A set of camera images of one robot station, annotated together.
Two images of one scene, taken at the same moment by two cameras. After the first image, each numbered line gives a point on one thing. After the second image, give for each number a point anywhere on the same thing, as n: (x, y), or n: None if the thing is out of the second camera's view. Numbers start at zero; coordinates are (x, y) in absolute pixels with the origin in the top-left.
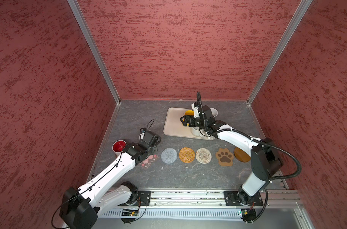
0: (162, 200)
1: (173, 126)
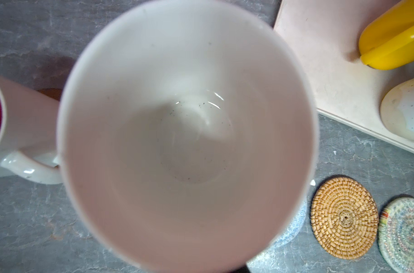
0: None
1: (327, 33)
